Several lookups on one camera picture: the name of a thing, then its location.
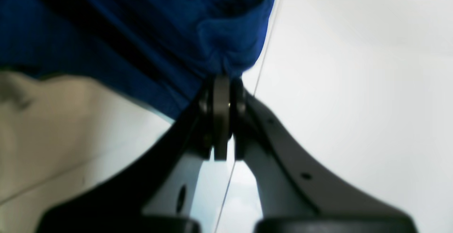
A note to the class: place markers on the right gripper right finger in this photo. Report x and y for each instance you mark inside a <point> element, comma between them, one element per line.
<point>296,192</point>

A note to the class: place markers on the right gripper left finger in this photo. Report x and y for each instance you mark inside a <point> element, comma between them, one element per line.
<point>155,193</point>

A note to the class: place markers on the dark blue t-shirt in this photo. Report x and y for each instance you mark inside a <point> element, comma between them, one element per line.
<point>155,51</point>

